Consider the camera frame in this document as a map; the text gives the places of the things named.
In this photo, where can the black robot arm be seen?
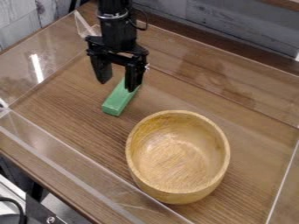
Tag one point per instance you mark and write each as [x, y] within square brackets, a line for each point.
[115, 7]

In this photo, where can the black metal bracket with screw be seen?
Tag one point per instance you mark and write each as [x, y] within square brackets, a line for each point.
[38, 214]

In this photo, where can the brown wooden bowl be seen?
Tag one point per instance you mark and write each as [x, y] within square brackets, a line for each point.
[178, 156]

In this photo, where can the green rectangular block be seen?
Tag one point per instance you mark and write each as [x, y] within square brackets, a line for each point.
[118, 100]

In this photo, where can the clear acrylic tray walls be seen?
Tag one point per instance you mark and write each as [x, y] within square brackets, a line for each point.
[70, 146]

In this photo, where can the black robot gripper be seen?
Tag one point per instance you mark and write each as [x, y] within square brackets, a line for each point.
[117, 47]

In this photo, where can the clear acrylic corner bracket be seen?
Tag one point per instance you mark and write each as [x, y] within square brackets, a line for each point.
[85, 28]

